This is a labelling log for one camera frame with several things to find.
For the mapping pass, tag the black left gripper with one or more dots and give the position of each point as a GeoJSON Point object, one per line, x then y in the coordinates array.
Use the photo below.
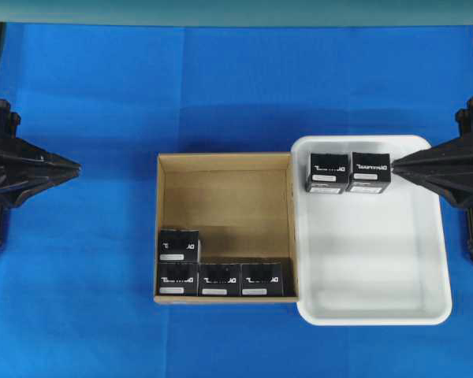
{"type": "Point", "coordinates": [24, 171]}

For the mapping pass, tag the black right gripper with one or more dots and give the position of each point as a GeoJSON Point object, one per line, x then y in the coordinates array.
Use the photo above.
{"type": "Point", "coordinates": [446, 169]}

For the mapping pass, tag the black box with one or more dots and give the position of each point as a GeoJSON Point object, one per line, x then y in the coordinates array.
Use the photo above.
{"type": "Point", "coordinates": [179, 245]}
{"type": "Point", "coordinates": [177, 279]}
{"type": "Point", "coordinates": [267, 278]}
{"type": "Point", "coordinates": [219, 279]}

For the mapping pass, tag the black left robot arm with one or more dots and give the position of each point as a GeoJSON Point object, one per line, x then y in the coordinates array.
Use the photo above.
{"type": "Point", "coordinates": [9, 122]}

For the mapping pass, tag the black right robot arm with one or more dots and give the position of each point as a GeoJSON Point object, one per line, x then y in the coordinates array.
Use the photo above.
{"type": "Point", "coordinates": [464, 119]}

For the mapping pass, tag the black box tray right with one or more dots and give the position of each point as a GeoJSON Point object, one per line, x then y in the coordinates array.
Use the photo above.
{"type": "Point", "coordinates": [369, 173]}

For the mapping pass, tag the black box tray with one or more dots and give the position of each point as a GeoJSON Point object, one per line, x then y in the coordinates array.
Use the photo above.
{"type": "Point", "coordinates": [327, 173]}
{"type": "Point", "coordinates": [369, 173]}

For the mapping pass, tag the black box tray left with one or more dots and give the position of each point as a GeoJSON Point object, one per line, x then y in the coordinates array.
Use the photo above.
{"type": "Point", "coordinates": [327, 173]}

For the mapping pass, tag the open brown cardboard box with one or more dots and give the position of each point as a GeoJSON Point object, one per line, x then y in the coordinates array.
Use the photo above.
{"type": "Point", "coordinates": [242, 204]}

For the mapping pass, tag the white plastic tray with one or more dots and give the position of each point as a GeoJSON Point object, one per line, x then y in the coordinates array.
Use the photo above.
{"type": "Point", "coordinates": [366, 259]}

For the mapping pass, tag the blue table cloth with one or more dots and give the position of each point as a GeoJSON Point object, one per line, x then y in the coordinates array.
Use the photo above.
{"type": "Point", "coordinates": [76, 272]}

